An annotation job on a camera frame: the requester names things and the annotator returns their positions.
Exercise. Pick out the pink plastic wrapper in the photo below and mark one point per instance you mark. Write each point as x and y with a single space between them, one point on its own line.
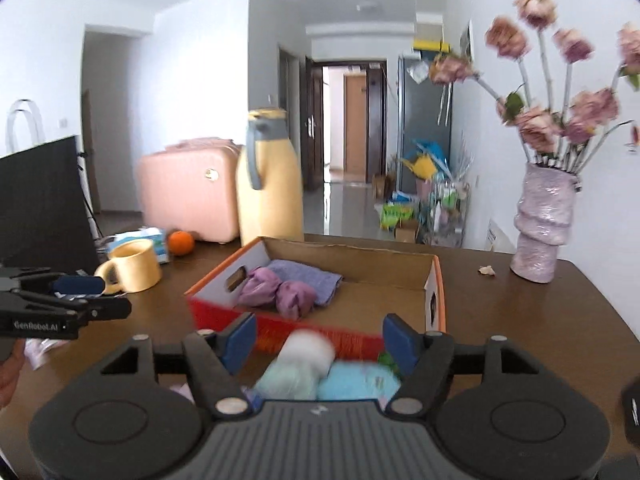
182 392

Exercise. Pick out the pink artificial flower bouquet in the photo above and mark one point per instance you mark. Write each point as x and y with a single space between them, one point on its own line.
540 125

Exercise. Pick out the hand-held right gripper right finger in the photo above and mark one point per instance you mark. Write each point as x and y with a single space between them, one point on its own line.
400 346

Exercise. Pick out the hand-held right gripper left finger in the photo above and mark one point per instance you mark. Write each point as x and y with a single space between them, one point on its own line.
239 344

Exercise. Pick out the blue plush toy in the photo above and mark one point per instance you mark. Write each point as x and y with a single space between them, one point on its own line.
357 382

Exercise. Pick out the yellow box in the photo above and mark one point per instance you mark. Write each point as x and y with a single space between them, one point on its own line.
427 45

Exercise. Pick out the blue tissue packet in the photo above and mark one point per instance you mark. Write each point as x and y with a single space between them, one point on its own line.
150 237

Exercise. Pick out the grey refrigerator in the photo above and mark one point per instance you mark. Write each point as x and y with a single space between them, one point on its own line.
425 115

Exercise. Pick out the wall picture frame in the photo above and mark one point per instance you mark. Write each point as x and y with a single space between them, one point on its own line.
470 37

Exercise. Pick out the pink ribbed vase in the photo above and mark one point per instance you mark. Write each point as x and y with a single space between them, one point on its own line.
545 220

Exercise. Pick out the yellow thermos jug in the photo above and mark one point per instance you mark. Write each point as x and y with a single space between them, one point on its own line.
272 195

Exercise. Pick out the crumpled paper scrap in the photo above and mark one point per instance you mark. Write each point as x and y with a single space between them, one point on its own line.
487 270

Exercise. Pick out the small cardboard box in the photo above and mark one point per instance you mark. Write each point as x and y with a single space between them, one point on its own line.
406 231

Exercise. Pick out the pink suitcase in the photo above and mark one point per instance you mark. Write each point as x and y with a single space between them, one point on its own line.
187 195

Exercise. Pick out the white plastic wrapper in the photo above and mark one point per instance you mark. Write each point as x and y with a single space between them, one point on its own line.
37 354

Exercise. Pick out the green snack packet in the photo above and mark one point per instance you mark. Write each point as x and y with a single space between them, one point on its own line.
396 215

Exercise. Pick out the person's left hand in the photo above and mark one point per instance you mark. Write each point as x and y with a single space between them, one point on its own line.
9 375

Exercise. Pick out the orange fruit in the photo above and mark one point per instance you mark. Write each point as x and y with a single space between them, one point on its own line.
180 243

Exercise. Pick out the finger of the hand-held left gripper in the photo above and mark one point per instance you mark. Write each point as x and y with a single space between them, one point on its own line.
80 285
107 309

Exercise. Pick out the black monitor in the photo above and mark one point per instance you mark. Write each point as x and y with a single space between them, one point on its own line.
42 205

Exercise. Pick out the yellow watering can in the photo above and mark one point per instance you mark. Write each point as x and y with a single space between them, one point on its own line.
422 166

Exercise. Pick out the white fluffy pom ball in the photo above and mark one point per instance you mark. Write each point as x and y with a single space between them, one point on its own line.
306 350

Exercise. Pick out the yellow mug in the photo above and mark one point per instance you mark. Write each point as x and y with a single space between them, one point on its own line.
135 266

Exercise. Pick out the purple folded towel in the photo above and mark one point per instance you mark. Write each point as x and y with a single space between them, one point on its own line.
310 275

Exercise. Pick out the red cardboard box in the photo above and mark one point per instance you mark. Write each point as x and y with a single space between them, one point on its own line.
370 290

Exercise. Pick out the brown wooden door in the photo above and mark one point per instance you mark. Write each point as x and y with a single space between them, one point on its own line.
356 125

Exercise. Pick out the light green soft towel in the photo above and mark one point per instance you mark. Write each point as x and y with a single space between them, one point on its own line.
287 382

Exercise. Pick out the purple plush cloth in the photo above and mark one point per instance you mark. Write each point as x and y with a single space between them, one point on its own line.
280 292

